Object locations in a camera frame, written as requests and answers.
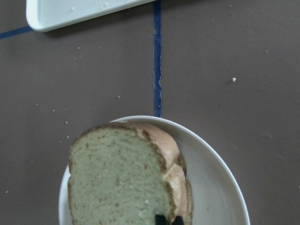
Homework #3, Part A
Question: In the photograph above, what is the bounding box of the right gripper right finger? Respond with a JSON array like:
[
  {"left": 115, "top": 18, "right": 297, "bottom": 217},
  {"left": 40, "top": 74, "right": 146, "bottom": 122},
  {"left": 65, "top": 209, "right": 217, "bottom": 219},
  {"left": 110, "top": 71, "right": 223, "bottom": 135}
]
[{"left": 172, "top": 216, "right": 184, "bottom": 225}]

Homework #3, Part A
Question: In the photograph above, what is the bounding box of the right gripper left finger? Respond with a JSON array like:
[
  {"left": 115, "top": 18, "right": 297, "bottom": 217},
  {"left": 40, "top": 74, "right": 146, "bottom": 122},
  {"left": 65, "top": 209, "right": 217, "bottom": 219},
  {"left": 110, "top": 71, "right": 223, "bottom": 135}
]
[{"left": 155, "top": 214, "right": 168, "bottom": 225}]

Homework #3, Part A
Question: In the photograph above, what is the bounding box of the bread slice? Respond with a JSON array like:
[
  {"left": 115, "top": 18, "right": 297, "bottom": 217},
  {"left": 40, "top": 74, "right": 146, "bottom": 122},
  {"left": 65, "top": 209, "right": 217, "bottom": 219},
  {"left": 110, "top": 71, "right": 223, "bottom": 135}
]
[{"left": 67, "top": 122, "right": 193, "bottom": 225}]

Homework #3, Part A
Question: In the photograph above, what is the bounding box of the cream bear tray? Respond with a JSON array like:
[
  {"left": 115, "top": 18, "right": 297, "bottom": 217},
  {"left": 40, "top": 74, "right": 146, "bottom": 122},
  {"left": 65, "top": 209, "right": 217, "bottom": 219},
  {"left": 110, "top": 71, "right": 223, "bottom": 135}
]
[{"left": 26, "top": 0, "right": 151, "bottom": 32}]

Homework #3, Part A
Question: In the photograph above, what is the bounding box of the white round plate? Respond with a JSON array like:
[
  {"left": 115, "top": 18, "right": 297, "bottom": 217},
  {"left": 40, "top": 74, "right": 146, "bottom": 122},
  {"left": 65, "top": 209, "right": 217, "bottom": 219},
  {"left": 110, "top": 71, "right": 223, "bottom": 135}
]
[{"left": 59, "top": 116, "right": 249, "bottom": 225}]

